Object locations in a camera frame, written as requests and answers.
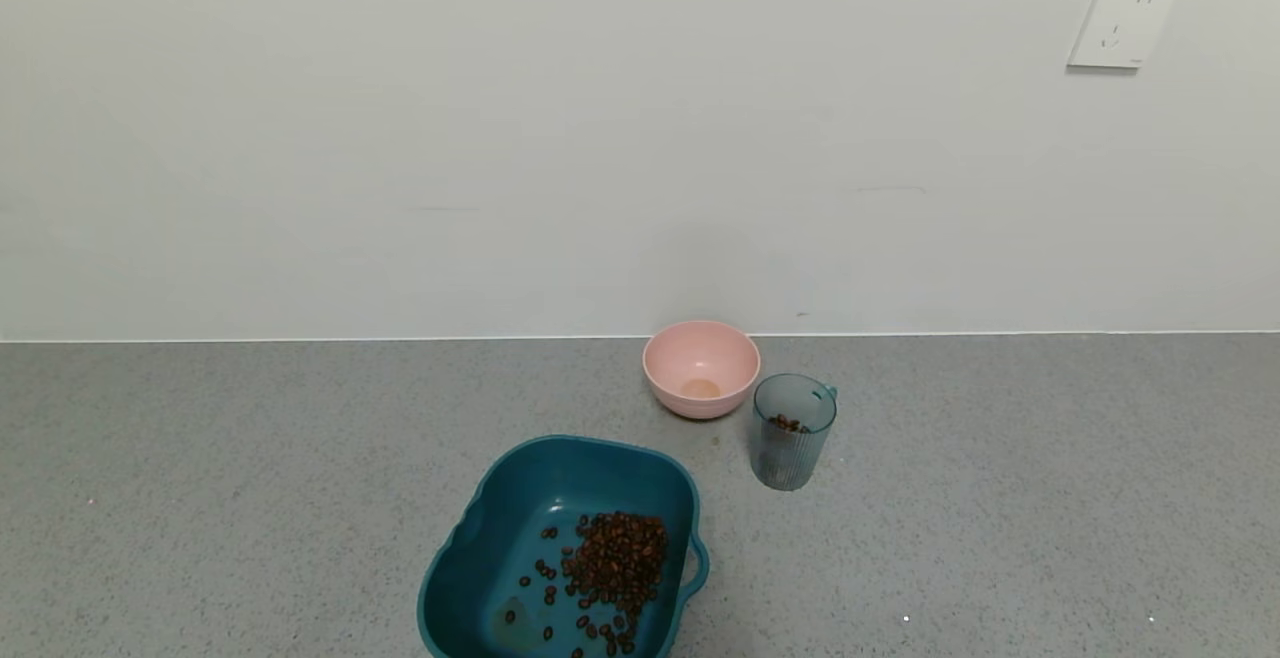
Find blue ribbed transparent cup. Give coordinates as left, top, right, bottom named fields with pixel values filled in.
left=752, top=373, right=839, bottom=492

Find brown coffee beans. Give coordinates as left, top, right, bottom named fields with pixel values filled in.
left=503, top=413, right=813, bottom=658

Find pink bowl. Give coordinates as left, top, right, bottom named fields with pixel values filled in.
left=642, top=320, right=761, bottom=420

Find teal plastic basin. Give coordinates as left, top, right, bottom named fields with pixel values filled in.
left=417, top=435, right=711, bottom=658

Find white wall socket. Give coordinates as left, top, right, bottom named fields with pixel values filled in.
left=1067, top=0, right=1182, bottom=70

